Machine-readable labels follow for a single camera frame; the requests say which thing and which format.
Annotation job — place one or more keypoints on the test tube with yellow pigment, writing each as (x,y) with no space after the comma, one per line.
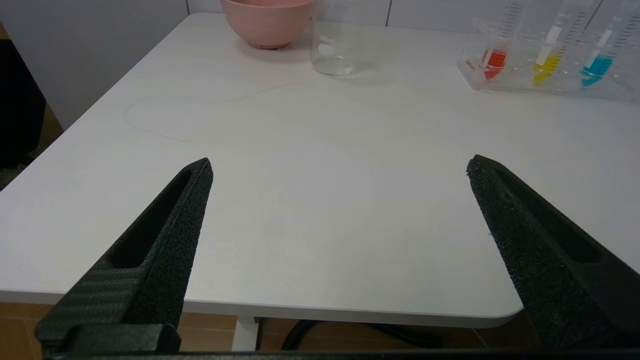
(549,62)

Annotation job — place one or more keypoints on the test tube with blue pigment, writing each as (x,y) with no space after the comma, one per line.
(597,67)

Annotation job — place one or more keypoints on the dark cabinet beside table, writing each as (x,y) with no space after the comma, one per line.
(17,110)

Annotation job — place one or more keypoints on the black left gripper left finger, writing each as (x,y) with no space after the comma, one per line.
(150,270)

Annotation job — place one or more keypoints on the clear glass beaker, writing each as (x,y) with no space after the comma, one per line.
(334,50)

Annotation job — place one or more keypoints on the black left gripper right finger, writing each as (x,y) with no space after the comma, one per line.
(555,270)

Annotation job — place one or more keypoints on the clear acrylic test tube rack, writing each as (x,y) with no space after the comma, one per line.
(530,82)

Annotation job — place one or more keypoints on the pink plastic bowl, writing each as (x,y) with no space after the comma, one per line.
(267,22)

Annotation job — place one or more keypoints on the test tube with red pigment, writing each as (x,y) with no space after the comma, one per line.
(496,57)

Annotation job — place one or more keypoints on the white table leg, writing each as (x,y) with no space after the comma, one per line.
(246,334)

